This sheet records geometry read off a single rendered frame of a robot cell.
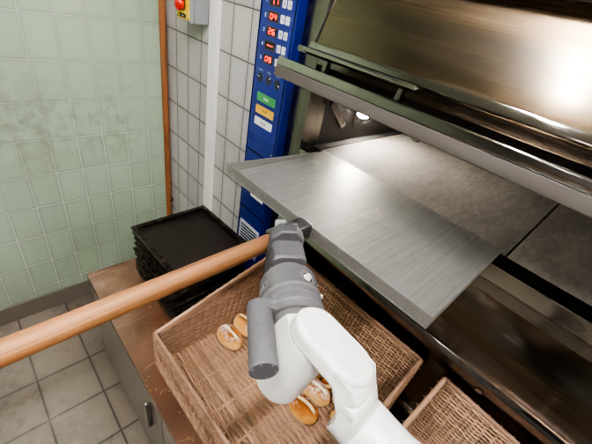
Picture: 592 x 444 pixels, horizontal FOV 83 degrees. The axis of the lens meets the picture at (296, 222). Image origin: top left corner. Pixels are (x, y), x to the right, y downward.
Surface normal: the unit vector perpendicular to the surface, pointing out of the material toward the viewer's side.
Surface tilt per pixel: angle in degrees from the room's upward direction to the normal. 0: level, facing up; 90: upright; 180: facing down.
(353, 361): 18
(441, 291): 0
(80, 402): 0
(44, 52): 90
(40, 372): 0
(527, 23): 70
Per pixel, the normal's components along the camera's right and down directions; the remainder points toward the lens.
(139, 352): 0.18, -0.81
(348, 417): -0.55, 0.15
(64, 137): 0.66, 0.52
